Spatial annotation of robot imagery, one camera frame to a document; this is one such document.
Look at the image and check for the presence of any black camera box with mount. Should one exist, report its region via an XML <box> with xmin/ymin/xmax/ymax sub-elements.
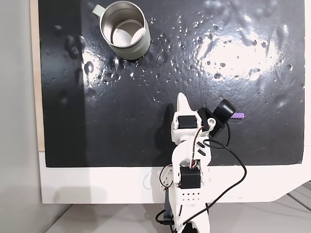
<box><xmin>197</xmin><ymin>99</ymin><xmax>236</xmax><ymax>139</ymax></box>

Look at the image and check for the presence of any black rubber mat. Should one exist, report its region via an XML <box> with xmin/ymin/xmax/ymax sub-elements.
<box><xmin>38</xmin><ymin>0</ymin><xmax>306</xmax><ymax>168</ymax></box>

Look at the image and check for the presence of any black base cable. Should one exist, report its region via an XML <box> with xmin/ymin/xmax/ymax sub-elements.
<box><xmin>155</xmin><ymin>209</ymin><xmax>174</xmax><ymax>226</ymax></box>

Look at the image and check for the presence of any pale green steel mug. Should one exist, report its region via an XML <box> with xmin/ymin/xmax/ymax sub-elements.
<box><xmin>91</xmin><ymin>0</ymin><xmax>152</xmax><ymax>61</ymax></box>

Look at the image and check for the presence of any black camera cable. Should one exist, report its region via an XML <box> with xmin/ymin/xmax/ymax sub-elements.
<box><xmin>182</xmin><ymin>121</ymin><xmax>248</xmax><ymax>225</ymax></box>

